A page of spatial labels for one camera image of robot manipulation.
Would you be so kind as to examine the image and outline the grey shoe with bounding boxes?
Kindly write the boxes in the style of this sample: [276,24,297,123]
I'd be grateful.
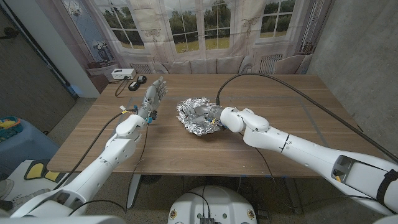
[14,192,50,208]
[0,179,14,198]

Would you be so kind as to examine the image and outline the black power strip cable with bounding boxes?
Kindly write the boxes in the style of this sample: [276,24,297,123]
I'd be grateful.
[108,76,133,98]

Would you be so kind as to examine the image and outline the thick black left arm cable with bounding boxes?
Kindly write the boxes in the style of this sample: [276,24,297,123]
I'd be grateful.
[54,108,139,190]

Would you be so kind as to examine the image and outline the white yellow floor mat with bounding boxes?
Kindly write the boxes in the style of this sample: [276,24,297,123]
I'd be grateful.
[0,159,78,206]

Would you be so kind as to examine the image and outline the printed window backdrop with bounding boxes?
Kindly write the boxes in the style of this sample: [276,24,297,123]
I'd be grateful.
[35,0,335,94]

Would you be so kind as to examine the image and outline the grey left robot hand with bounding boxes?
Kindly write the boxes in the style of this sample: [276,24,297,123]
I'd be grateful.
[136,77,169,121]

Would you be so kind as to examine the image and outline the thin black right arm wire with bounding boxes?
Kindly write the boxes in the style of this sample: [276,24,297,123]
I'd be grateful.
[238,132,277,185]

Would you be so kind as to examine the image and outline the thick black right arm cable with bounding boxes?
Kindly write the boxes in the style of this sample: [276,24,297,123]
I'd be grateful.
[216,73,398,163]

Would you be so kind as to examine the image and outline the wooden table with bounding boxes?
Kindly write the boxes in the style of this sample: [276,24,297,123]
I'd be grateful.
[46,73,397,215]

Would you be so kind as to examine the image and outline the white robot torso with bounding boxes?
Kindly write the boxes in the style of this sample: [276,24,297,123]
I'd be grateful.
[167,185,258,224]

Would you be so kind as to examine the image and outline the aluminum foil sheet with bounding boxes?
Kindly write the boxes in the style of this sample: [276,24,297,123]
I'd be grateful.
[176,96,224,137]

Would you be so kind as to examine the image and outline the teal and yellow toy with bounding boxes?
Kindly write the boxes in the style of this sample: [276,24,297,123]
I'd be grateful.
[0,116,24,142]

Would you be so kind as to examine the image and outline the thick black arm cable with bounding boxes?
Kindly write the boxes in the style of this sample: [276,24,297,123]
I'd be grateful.
[54,108,139,190]
[216,73,398,163]

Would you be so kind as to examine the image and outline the blue storage bin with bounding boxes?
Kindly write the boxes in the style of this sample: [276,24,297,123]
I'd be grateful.
[0,118,62,175]

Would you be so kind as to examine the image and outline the black torso cable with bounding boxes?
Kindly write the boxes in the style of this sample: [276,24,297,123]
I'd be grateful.
[185,185,212,218]

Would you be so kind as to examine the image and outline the thin black arm wire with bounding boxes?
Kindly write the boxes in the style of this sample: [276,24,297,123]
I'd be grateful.
[238,132,277,185]
[68,124,149,217]

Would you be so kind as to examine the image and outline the thin black left arm wire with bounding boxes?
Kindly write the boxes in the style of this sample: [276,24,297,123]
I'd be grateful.
[68,124,149,217]

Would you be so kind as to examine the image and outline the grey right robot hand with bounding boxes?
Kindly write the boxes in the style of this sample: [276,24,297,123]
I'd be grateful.
[185,104,224,125]

